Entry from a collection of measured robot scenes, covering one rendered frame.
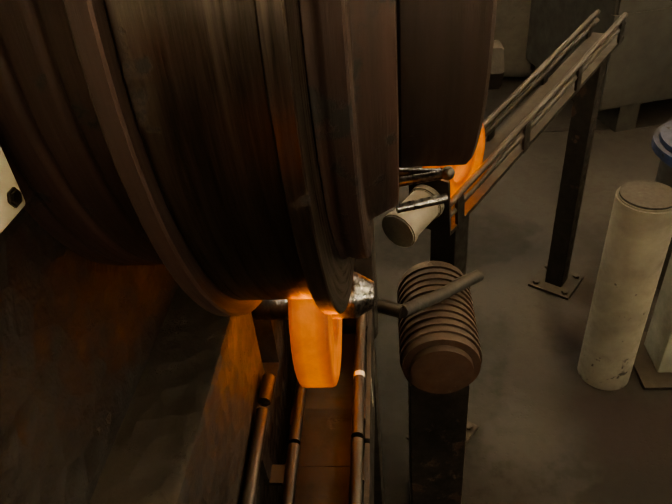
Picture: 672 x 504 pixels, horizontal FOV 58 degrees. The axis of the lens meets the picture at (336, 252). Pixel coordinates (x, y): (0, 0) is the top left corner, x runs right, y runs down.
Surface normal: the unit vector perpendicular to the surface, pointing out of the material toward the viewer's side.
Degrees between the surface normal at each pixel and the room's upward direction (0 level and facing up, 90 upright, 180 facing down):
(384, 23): 89
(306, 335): 67
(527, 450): 0
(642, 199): 0
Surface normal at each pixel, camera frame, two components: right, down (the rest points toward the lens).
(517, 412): -0.08, -0.80
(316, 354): -0.07, 0.46
